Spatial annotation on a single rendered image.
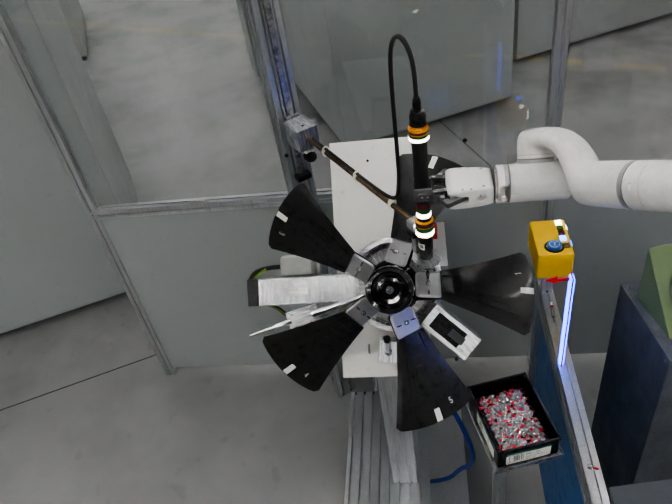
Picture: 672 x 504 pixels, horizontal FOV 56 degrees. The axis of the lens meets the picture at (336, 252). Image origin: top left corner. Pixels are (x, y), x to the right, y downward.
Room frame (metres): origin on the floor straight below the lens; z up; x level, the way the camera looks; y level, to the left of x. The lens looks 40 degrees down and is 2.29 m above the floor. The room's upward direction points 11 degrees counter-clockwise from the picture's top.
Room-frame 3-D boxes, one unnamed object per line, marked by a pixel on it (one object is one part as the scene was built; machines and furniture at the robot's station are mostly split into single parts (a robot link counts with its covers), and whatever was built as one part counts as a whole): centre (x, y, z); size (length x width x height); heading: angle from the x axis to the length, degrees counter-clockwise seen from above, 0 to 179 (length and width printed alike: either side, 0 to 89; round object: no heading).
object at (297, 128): (1.72, 0.04, 1.36); 0.10 x 0.07 x 0.08; 24
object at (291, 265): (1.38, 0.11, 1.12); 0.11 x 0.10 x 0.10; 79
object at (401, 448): (1.27, -0.10, 0.45); 0.09 x 0.04 x 0.91; 79
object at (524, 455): (0.94, -0.37, 0.84); 0.22 x 0.17 x 0.07; 4
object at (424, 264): (1.15, -0.21, 1.32); 0.09 x 0.07 x 0.10; 24
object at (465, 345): (1.16, -0.27, 0.98); 0.20 x 0.16 x 0.20; 169
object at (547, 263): (1.36, -0.63, 1.02); 0.16 x 0.10 x 0.11; 169
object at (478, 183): (1.12, -0.32, 1.48); 0.11 x 0.10 x 0.07; 79
